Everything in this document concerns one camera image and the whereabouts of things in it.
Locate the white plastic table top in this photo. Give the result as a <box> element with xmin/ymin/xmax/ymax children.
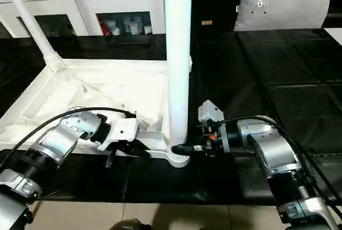
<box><xmin>0</xmin><ymin>58</ymin><xmax>193</xmax><ymax>168</ymax></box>

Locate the black work mat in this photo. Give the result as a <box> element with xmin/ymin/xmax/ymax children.
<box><xmin>0</xmin><ymin>30</ymin><xmax>342</xmax><ymax>207</ymax></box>

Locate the black furniture with yellow label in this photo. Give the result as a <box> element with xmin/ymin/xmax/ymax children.
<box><xmin>190</xmin><ymin>0</ymin><xmax>245</xmax><ymax>36</ymax></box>

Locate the grey cushion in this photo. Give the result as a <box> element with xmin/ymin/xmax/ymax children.
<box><xmin>233</xmin><ymin>0</ymin><xmax>332</xmax><ymax>32</ymax></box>

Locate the white glass-door cabinet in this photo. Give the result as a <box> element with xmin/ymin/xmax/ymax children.
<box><xmin>0</xmin><ymin>0</ymin><xmax>166</xmax><ymax>38</ymax></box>

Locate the white flat panel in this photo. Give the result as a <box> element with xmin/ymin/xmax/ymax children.
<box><xmin>322</xmin><ymin>27</ymin><xmax>342</xmax><ymax>48</ymax></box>

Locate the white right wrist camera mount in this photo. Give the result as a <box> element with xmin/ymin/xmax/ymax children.
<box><xmin>197</xmin><ymin>100</ymin><xmax>226</xmax><ymax>128</ymax></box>

